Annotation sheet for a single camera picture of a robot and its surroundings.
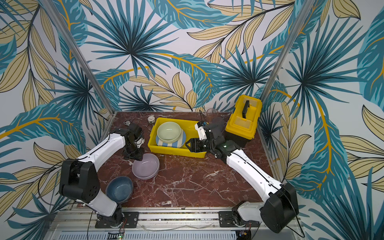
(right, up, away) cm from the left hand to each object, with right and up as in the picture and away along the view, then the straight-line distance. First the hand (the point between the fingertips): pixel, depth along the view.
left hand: (136, 158), depth 85 cm
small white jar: (0, +23, +28) cm, 37 cm away
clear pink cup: (+48, +30, +37) cm, 68 cm away
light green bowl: (+16, +14, +16) cm, 27 cm away
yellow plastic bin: (+28, +18, +23) cm, 40 cm away
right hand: (+30, +8, -6) cm, 31 cm away
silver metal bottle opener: (-16, +21, +26) cm, 37 cm away
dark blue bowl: (-8, -16, -3) cm, 18 cm away
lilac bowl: (+5, -6, +3) cm, 9 cm away
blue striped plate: (+22, +7, +10) cm, 26 cm away
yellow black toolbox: (+61, +18, +6) cm, 64 cm away
